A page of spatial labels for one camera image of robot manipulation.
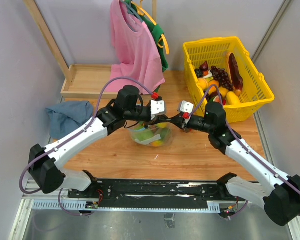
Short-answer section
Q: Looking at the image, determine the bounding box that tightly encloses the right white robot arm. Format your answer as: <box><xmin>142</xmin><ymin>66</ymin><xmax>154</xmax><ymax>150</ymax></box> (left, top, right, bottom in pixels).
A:
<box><xmin>169</xmin><ymin>102</ymin><xmax>300</xmax><ymax>227</ymax></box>

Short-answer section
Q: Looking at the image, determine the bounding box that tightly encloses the blue black grape bunch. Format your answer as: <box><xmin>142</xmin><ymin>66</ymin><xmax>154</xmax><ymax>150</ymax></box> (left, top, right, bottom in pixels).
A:
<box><xmin>194</xmin><ymin>68</ymin><xmax>204</xmax><ymax>79</ymax></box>

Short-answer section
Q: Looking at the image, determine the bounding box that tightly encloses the green cabbage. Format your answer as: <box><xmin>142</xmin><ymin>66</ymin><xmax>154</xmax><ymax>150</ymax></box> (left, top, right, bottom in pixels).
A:
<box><xmin>134</xmin><ymin>129</ymin><xmax>154</xmax><ymax>142</ymax></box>

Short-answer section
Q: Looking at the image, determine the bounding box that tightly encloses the brown sweet potato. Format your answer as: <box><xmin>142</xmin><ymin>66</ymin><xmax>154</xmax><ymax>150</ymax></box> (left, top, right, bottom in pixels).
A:
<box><xmin>225</xmin><ymin>51</ymin><xmax>244</xmax><ymax>97</ymax></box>

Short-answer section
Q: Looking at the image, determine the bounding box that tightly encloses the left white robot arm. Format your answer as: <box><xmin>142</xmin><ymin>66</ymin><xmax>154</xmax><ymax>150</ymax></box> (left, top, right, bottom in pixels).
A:
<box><xmin>28</xmin><ymin>85</ymin><xmax>166</xmax><ymax>198</ymax></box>

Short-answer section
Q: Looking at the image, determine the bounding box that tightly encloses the watermelon slice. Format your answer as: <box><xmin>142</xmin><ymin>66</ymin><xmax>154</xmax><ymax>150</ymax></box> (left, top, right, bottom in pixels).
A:
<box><xmin>210</xmin><ymin>95</ymin><xmax>223</xmax><ymax>103</ymax></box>

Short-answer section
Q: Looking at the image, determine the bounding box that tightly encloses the green yellow mango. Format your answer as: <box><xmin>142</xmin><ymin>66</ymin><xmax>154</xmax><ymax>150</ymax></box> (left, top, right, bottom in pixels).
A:
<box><xmin>150</xmin><ymin>140</ymin><xmax>164</xmax><ymax>147</ymax></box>

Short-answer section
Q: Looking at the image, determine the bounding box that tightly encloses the yellow mango fruit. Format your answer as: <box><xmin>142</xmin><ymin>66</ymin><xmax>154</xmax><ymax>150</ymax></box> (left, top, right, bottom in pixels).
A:
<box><xmin>198</xmin><ymin>78</ymin><xmax>209</xmax><ymax>91</ymax></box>

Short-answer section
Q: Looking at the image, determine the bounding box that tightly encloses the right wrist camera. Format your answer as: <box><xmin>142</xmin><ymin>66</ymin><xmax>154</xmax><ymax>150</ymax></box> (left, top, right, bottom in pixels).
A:
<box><xmin>178</xmin><ymin>100</ymin><xmax>194</xmax><ymax>124</ymax></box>

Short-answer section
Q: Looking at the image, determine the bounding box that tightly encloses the wooden rack frame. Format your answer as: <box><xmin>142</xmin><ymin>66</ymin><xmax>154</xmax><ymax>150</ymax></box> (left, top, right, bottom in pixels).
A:
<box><xmin>23</xmin><ymin>0</ymin><xmax>158</xmax><ymax>85</ymax></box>

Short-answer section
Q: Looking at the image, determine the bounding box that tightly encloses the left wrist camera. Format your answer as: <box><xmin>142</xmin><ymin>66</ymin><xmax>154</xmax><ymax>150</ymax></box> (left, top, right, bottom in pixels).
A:
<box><xmin>150</xmin><ymin>92</ymin><xmax>167</xmax><ymax>120</ymax></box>

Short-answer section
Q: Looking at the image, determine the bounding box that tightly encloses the yellow plastic basket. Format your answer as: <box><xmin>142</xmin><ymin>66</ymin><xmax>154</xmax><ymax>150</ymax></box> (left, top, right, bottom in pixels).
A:
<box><xmin>183</xmin><ymin>36</ymin><xmax>275</xmax><ymax>123</ymax></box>

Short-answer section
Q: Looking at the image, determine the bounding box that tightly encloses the dark red fig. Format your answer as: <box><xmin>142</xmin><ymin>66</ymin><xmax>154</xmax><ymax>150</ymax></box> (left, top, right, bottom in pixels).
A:
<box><xmin>199</xmin><ymin>61</ymin><xmax>209</xmax><ymax>72</ymax></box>

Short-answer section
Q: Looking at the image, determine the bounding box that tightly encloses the yellow banana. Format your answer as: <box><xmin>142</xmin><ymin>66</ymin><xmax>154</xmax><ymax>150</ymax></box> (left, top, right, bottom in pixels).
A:
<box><xmin>156</xmin><ymin>122</ymin><xmax>168</xmax><ymax>129</ymax></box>

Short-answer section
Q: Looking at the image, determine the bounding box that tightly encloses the dark purple grape bunch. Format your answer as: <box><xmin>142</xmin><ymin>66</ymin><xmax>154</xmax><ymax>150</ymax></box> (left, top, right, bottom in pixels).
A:
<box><xmin>210</xmin><ymin>66</ymin><xmax>234</xmax><ymax>91</ymax></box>

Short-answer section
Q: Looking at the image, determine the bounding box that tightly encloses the blue cloth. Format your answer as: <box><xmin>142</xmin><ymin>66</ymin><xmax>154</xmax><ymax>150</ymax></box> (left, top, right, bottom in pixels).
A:
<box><xmin>45</xmin><ymin>100</ymin><xmax>94</xmax><ymax>140</ymax></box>

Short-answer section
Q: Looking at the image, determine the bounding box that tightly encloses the orange fruit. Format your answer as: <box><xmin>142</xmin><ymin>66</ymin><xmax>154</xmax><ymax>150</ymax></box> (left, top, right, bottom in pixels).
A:
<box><xmin>208</xmin><ymin>80</ymin><xmax>220</xmax><ymax>91</ymax></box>

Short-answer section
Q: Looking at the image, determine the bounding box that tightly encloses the yellow clothes hanger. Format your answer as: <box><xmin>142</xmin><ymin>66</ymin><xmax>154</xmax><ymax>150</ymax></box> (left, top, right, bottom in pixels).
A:
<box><xmin>130</xmin><ymin>0</ymin><xmax>170</xmax><ymax>55</ymax></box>

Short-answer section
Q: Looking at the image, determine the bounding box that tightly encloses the wooden tray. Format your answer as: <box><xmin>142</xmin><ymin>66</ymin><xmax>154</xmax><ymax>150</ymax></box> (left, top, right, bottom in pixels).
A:
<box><xmin>60</xmin><ymin>64</ymin><xmax>112</xmax><ymax>99</ymax></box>

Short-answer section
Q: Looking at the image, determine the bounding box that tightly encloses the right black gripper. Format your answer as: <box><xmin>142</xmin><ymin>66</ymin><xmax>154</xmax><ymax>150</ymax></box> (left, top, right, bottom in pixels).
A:
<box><xmin>168</xmin><ymin>113</ymin><xmax>214</xmax><ymax>134</ymax></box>

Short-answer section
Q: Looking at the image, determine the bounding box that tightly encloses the pink t-shirt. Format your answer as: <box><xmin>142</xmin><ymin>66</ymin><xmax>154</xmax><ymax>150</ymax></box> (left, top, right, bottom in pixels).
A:
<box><xmin>110</xmin><ymin>0</ymin><xmax>165</xmax><ymax>92</ymax></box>

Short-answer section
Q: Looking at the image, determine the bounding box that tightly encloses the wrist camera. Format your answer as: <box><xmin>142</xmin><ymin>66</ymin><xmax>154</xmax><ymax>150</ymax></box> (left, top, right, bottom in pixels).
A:
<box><xmin>150</xmin><ymin>92</ymin><xmax>167</xmax><ymax>120</ymax></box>
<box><xmin>178</xmin><ymin>100</ymin><xmax>194</xmax><ymax>124</ymax></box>

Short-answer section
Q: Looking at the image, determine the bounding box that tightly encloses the green t-shirt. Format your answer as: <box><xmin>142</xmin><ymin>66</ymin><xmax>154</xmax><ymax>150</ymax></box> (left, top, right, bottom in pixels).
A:
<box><xmin>124</xmin><ymin>0</ymin><xmax>169</xmax><ymax>96</ymax></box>

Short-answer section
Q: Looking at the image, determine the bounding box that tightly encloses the clear zip top bag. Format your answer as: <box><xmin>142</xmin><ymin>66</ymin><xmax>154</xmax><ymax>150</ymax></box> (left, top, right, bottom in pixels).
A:
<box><xmin>128</xmin><ymin>122</ymin><xmax>173</xmax><ymax>147</ymax></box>

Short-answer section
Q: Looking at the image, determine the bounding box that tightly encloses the yellow lemon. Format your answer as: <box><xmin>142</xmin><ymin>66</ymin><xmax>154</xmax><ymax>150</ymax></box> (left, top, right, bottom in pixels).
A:
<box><xmin>219</xmin><ymin>87</ymin><xmax>229</xmax><ymax>98</ymax></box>

